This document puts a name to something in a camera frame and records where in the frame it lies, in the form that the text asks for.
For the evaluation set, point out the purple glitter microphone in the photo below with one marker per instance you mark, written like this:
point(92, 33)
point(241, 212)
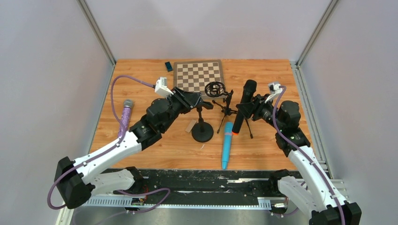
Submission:
point(125, 117)

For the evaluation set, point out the blue microphone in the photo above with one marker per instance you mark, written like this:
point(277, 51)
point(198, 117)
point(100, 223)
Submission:
point(226, 145)

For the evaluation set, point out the small wooden block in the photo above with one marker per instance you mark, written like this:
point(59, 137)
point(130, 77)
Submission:
point(190, 126)

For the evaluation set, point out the blue toy brick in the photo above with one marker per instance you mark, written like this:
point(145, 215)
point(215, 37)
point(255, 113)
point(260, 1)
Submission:
point(168, 66)

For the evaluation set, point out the black round-base mic stand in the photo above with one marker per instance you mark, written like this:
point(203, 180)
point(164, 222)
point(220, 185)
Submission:
point(202, 132)

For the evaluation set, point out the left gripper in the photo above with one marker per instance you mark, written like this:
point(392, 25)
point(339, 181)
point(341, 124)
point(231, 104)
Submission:
point(185, 98)

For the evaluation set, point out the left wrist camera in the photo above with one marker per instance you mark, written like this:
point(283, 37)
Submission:
point(161, 87)

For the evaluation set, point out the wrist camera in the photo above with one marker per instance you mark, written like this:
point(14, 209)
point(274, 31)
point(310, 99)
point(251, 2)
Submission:
point(161, 87)
point(275, 90)

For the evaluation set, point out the black microphone orange end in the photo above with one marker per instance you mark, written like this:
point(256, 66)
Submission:
point(244, 108)

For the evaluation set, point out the chessboard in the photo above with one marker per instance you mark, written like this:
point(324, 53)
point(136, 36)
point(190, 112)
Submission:
point(193, 76)

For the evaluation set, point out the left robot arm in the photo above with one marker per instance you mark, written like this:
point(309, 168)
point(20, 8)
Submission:
point(79, 179)

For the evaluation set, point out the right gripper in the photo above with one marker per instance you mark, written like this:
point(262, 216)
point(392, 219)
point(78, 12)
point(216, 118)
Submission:
point(254, 106)

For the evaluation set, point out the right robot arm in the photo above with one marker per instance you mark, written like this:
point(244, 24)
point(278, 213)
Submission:
point(320, 200)

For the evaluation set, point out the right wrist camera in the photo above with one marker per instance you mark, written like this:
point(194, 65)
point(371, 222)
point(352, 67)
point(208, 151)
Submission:
point(275, 90)

